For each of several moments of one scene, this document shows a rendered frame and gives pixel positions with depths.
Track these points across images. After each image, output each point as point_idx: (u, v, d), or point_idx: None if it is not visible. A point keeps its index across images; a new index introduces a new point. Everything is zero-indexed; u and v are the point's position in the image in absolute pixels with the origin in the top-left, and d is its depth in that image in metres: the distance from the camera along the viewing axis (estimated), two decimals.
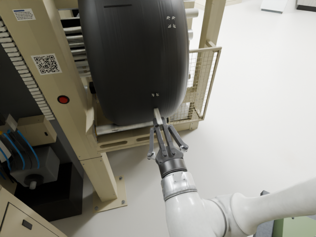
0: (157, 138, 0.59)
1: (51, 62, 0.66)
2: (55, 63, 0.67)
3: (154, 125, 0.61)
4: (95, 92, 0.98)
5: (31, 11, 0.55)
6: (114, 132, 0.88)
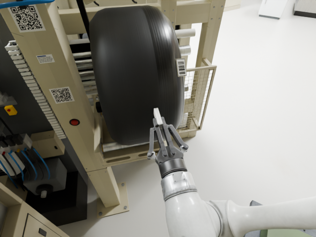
0: (157, 138, 0.59)
1: (66, 93, 0.77)
2: (69, 94, 0.77)
3: (154, 125, 0.61)
4: (101, 111, 1.09)
5: (51, 56, 0.66)
6: (117, 142, 0.98)
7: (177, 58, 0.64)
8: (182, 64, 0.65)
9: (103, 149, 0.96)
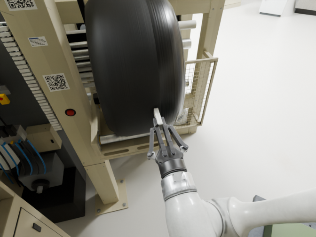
0: (157, 138, 0.59)
1: (60, 81, 0.73)
2: (64, 81, 0.74)
3: (154, 125, 0.61)
4: (98, 103, 1.05)
5: (44, 38, 0.62)
6: (115, 133, 0.94)
7: (178, 115, 0.73)
8: (181, 115, 0.76)
9: (100, 140, 0.92)
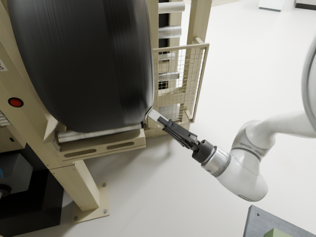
0: None
1: None
2: None
3: None
4: None
5: None
6: (81, 138, 0.78)
7: (146, 114, 0.61)
8: (150, 111, 0.64)
9: None
